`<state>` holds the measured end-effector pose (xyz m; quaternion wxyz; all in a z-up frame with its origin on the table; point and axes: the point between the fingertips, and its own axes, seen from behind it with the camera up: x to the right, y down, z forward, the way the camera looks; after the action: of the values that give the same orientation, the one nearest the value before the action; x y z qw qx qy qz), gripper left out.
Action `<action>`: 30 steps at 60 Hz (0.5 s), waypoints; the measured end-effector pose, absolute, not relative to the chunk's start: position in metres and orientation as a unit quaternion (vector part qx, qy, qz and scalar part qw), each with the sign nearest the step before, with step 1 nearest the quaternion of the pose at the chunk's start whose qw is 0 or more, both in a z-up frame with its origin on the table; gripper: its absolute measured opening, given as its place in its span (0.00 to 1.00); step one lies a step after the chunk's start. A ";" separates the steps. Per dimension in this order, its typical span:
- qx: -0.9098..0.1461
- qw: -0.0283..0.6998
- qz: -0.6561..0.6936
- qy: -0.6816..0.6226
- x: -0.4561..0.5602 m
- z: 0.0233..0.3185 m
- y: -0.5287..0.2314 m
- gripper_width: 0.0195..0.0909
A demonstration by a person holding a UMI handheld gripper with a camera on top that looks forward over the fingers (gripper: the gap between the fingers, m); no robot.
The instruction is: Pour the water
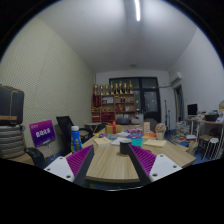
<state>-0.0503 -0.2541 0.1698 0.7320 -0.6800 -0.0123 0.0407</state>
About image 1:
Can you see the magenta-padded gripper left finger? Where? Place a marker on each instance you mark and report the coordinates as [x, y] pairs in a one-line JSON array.
[[63, 168]]

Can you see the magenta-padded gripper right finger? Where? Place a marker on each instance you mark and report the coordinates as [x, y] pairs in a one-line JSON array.
[[161, 166]]

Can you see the blue drink bottle white cap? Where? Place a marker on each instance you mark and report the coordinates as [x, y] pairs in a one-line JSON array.
[[76, 140]]

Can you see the pale yellow envelope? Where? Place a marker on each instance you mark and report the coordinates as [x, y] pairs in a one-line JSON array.
[[155, 143]]

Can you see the black backpack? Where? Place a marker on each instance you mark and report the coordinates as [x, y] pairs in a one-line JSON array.
[[36, 156]]

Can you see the red orange book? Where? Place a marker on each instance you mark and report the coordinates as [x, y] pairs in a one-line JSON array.
[[150, 135]]

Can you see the teal book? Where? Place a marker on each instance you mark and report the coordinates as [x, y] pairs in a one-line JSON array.
[[136, 142]]

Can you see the potted pink flower plant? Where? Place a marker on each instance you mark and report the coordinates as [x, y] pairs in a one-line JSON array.
[[160, 128]]

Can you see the black office chair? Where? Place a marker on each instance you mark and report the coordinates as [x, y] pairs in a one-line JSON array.
[[65, 128]]

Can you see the purple sign board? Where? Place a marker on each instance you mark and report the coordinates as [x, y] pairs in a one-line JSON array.
[[42, 133]]

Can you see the pile of books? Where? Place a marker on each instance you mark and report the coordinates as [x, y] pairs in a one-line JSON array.
[[183, 131]]

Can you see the black cup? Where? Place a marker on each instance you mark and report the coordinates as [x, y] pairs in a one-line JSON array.
[[125, 146]]

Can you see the orange standing card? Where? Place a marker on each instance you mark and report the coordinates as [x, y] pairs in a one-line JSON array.
[[147, 127]]

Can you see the thick pale yellow book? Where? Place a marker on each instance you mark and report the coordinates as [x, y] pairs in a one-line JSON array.
[[101, 141]]

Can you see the white book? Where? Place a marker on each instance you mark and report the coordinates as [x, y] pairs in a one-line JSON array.
[[116, 141]]

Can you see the white round stool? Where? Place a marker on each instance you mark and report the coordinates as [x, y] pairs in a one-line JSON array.
[[212, 141]]

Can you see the grey striped cushion stack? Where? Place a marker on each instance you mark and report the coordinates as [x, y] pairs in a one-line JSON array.
[[11, 141]]

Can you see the yellow gift box red ribbon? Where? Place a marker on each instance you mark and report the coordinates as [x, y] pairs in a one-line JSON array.
[[113, 129]]

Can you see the computer monitor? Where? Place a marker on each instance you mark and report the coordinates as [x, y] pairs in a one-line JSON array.
[[192, 109]]

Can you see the black framed glass door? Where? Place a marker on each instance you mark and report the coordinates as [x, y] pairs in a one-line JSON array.
[[150, 100]]

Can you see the wooden side desk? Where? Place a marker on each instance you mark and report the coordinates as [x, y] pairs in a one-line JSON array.
[[213, 122]]

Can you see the wooden shelf unit with trophies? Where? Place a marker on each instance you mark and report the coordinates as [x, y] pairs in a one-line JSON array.
[[113, 106]]

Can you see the dark bag with tan trim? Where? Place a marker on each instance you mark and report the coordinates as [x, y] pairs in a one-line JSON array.
[[11, 105]]

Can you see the white air conditioner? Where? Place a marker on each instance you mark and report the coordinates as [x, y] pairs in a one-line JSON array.
[[176, 79]]

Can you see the ceiling tube light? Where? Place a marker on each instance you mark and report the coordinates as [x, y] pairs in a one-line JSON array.
[[137, 10]]

